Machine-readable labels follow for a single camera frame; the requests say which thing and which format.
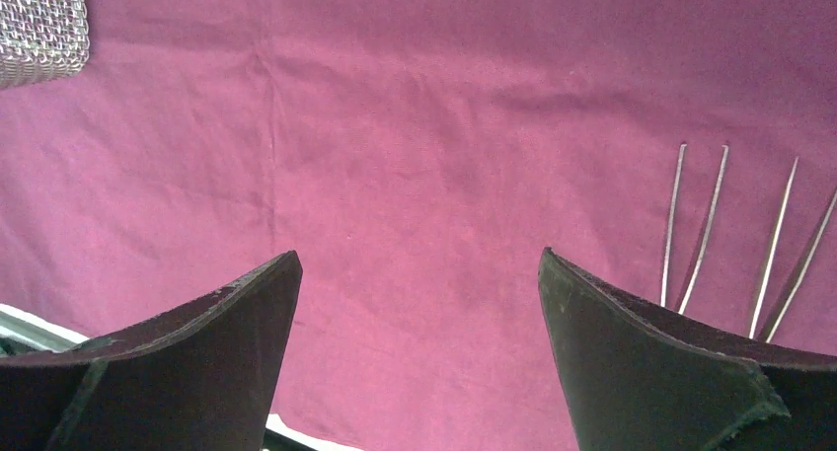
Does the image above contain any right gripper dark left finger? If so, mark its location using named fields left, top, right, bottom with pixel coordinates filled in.
left=1, top=251, right=303, bottom=450

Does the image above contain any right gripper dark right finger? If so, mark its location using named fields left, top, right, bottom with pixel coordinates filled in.
left=538, top=249, right=836, bottom=451

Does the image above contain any magenta surgical wrap cloth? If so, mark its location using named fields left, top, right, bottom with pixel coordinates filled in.
left=1, top=0, right=836, bottom=450

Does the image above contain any metal mesh instrument tray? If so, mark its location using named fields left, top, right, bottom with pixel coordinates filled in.
left=1, top=0, right=90, bottom=89

